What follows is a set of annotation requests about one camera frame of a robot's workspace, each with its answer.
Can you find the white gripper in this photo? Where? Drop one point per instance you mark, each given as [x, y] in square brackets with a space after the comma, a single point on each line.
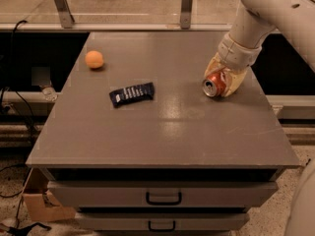
[235, 55]

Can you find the clear plastic water bottle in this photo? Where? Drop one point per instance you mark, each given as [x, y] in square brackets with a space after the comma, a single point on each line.
[49, 92]

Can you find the grey upper drawer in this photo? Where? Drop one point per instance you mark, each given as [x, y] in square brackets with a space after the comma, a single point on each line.
[161, 194]

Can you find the red coke can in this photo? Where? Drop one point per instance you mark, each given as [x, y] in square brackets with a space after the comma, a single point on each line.
[214, 84]

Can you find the orange fruit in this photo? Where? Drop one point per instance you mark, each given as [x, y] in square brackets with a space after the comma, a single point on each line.
[94, 59]

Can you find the cardboard box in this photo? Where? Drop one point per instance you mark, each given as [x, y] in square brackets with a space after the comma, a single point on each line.
[41, 204]

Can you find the metal railing post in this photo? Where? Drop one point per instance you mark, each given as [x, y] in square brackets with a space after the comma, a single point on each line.
[65, 16]
[185, 14]

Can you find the grey drawer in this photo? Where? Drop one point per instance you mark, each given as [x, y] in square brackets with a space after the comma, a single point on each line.
[162, 222]
[161, 194]

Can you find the left metal railing post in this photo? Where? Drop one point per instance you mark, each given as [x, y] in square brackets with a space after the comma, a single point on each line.
[65, 16]

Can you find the dark blue snack bag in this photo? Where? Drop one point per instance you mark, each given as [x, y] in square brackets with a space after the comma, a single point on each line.
[132, 94]

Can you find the middle metal railing post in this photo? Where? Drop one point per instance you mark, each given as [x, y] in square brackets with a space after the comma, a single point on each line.
[185, 14]

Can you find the grey lower drawer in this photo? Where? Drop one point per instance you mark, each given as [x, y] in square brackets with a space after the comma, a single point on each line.
[162, 222]

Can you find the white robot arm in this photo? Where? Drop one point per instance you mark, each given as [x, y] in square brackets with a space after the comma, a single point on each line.
[295, 20]

